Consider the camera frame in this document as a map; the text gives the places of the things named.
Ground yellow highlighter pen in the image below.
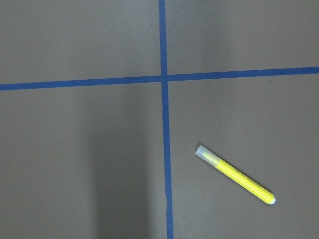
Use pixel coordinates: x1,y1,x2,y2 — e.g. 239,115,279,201
195,145,276,205

